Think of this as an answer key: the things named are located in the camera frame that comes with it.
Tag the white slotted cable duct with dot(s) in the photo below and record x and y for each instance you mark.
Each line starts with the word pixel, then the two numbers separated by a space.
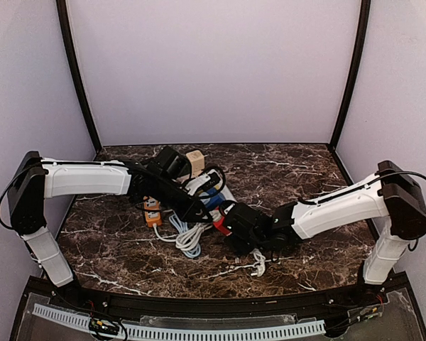
pixel 79 322

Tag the white power strip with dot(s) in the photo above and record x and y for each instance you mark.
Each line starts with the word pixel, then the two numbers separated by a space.
pixel 205 182

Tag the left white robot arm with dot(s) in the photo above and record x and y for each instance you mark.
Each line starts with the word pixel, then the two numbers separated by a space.
pixel 38 179

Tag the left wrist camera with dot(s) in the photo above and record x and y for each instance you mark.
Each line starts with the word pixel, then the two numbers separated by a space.
pixel 171 164

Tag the black frame post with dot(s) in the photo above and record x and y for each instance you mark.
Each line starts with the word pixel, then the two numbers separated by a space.
pixel 359 42
pixel 69 46

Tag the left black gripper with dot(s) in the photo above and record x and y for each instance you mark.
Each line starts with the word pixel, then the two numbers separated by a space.
pixel 184 198

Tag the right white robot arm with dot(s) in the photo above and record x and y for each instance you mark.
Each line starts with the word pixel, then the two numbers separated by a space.
pixel 390 193

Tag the black front rail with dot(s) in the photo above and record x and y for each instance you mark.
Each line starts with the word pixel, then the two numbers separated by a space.
pixel 327 303

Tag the beige cube socket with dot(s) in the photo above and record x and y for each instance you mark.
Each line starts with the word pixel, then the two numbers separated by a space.
pixel 196 159

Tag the orange power strip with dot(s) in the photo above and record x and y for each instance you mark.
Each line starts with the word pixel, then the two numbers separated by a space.
pixel 152 212

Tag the right black frame post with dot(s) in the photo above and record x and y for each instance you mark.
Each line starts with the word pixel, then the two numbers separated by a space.
pixel 359 42

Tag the blue cube socket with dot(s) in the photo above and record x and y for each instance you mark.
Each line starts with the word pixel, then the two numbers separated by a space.
pixel 212 203

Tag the left black frame post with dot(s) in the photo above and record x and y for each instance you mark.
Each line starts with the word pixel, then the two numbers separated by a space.
pixel 69 46

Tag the red cube socket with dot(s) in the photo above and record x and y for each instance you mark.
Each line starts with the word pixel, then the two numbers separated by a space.
pixel 220 225

